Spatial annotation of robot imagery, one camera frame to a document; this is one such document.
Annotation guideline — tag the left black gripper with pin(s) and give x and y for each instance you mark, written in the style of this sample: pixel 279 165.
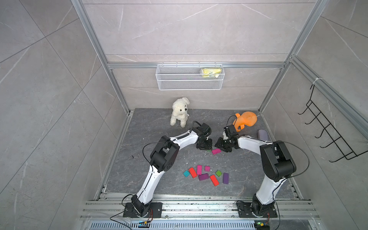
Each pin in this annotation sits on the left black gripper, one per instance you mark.
pixel 209 147

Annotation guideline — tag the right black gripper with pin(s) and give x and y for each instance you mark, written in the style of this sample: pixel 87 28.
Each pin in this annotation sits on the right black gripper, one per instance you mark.
pixel 219 145

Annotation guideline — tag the long magenta block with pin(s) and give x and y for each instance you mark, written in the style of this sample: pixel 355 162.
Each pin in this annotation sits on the long magenta block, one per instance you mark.
pixel 216 151

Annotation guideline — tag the red block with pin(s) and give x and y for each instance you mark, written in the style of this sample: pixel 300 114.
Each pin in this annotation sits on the red block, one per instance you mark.
pixel 193 172
pixel 214 180

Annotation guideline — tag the purple block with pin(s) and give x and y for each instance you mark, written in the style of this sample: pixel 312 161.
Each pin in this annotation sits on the purple block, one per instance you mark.
pixel 226 178
pixel 204 176

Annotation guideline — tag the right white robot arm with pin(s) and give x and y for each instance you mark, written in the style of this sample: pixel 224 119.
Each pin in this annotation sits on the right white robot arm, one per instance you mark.
pixel 277 164

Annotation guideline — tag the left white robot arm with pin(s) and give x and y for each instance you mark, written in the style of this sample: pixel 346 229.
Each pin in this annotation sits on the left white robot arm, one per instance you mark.
pixel 162 159

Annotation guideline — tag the upright magenta block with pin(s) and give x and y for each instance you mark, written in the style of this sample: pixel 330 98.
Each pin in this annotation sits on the upright magenta block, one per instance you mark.
pixel 199 170

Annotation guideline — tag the purple block flat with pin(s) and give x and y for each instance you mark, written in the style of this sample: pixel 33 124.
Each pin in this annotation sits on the purple block flat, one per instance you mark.
pixel 204 176

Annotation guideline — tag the teal cube block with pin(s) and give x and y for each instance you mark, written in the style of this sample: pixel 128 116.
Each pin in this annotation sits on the teal cube block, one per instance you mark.
pixel 186 173

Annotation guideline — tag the orange toy watering can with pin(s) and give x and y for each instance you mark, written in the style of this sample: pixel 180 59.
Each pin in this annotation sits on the orange toy watering can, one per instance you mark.
pixel 245 119

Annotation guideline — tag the purple glasses case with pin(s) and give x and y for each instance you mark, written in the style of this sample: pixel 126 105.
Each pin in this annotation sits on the purple glasses case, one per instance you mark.
pixel 262 135

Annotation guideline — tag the white plush dog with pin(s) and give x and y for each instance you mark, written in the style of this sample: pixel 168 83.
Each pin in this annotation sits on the white plush dog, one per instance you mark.
pixel 180 112

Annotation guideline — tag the yellow packet in basket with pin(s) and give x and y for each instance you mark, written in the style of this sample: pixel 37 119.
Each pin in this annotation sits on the yellow packet in basket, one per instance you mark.
pixel 211 72

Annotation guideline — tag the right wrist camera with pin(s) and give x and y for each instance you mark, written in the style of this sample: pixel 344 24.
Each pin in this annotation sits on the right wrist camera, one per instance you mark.
pixel 230 132

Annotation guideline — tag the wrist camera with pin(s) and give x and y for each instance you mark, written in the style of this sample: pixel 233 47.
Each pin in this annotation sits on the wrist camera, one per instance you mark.
pixel 205 129
pixel 230 132

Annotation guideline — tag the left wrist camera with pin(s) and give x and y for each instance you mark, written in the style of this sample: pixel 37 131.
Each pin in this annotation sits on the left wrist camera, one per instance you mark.
pixel 205 129

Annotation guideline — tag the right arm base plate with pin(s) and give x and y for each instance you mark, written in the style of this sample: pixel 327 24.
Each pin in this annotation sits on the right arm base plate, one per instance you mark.
pixel 256 209

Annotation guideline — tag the white wire mesh basket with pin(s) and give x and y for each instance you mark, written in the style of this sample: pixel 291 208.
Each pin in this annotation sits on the white wire mesh basket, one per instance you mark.
pixel 172 77

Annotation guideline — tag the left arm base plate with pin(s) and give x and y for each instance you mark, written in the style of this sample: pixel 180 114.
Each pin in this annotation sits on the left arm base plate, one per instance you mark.
pixel 152 210

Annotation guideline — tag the black wire hook rack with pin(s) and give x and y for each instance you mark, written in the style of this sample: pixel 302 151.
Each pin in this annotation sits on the black wire hook rack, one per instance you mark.
pixel 344 150

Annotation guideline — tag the aluminium mounting rail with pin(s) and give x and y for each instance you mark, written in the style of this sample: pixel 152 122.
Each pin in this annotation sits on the aluminium mounting rail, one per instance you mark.
pixel 171 212

